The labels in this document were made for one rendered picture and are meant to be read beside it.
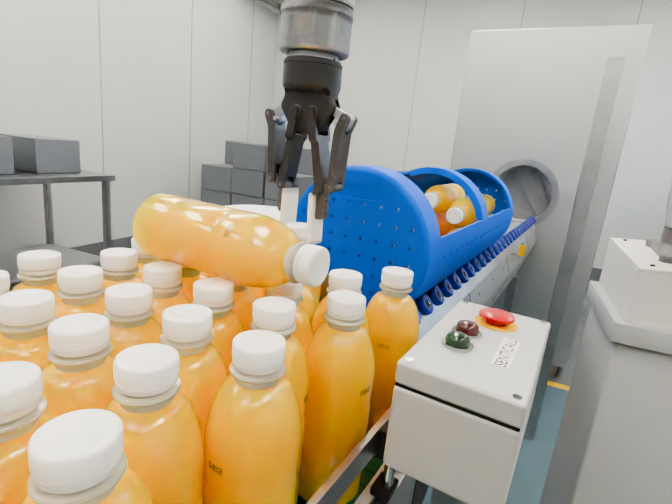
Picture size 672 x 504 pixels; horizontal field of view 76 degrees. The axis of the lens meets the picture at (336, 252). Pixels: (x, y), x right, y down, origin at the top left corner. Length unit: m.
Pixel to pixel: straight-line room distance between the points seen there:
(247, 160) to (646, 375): 4.04
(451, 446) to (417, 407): 0.04
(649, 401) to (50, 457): 0.97
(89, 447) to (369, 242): 0.60
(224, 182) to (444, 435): 4.47
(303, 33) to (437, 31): 5.60
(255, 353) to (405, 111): 5.80
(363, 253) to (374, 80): 5.51
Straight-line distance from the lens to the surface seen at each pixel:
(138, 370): 0.30
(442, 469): 0.40
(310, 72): 0.56
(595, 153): 2.08
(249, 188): 4.56
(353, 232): 0.77
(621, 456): 1.09
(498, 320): 0.47
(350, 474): 0.46
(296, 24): 0.57
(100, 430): 0.25
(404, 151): 6.01
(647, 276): 0.96
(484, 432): 0.37
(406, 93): 6.07
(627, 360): 1.00
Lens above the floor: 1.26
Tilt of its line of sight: 14 degrees down
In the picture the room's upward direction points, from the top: 6 degrees clockwise
